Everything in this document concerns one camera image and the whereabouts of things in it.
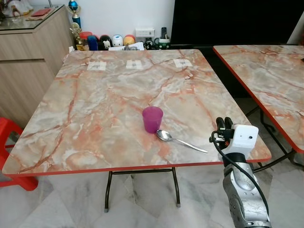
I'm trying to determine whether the silver metal spoon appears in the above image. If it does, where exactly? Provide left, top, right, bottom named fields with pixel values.
left=156, top=129, right=209, bottom=153

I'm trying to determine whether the purple plastic cup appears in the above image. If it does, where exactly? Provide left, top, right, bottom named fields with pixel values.
left=142, top=106, right=164, bottom=134

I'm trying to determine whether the green and white mug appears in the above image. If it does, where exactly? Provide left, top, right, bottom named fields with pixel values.
left=154, top=37, right=171, bottom=49

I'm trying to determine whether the black television screen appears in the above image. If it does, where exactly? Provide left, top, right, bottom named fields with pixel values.
left=171, top=0, right=304, bottom=47

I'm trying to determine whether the marble folding table with labels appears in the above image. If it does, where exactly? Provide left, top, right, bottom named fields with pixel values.
left=1, top=48, right=272, bottom=213

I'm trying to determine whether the orange and yellow round toy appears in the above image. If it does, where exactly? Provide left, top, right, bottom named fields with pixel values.
left=123, top=35, right=136, bottom=47

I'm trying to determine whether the white and blue round toy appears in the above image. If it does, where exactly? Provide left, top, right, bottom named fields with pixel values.
left=112, top=35, right=124, bottom=47

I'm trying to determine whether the black round toy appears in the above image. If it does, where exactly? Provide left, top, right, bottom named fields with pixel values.
left=99, top=35, right=113, bottom=49

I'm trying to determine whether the red lidded jar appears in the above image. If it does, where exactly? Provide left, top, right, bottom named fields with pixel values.
left=78, top=31, right=92, bottom=50

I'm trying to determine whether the small gold trophy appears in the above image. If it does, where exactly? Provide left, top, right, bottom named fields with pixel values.
left=70, top=24, right=84, bottom=50

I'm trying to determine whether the blue and gold trophy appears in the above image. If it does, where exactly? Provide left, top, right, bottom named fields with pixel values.
left=68, top=0, right=82, bottom=29

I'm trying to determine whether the light wooden cabinet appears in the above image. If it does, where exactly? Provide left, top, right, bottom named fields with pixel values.
left=0, top=5, right=74, bottom=129

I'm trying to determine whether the red plastic stool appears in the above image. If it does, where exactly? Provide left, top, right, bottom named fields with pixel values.
left=0, top=117, right=38, bottom=191

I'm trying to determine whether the red flat booklet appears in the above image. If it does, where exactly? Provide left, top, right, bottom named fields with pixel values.
left=31, top=8, right=51, bottom=17

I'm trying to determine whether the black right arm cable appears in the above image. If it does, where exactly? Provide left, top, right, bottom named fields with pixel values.
left=210, top=134, right=270, bottom=217

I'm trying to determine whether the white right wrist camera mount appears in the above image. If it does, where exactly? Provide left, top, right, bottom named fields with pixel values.
left=230, top=124, right=258, bottom=153

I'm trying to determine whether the white wall socket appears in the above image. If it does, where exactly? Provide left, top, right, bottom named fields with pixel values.
left=135, top=28, right=155, bottom=38

